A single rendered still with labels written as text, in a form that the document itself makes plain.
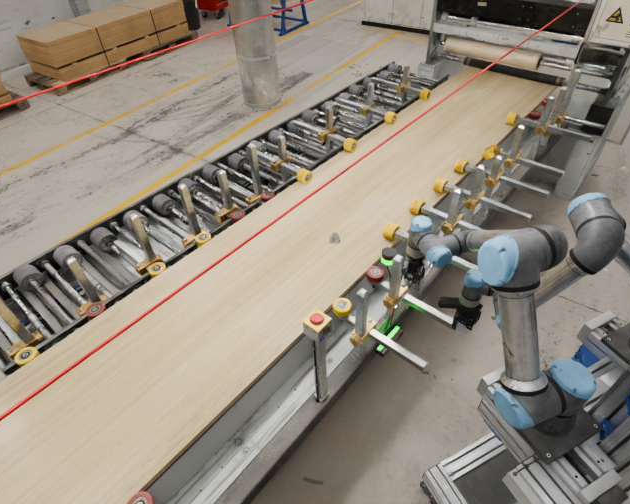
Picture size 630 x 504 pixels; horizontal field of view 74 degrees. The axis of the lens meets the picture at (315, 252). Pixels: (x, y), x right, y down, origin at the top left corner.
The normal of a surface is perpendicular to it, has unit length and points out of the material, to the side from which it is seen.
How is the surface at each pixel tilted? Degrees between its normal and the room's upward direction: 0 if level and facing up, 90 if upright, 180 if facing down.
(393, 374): 0
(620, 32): 90
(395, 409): 0
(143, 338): 0
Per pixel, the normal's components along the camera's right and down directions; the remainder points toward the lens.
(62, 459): -0.04, -0.72
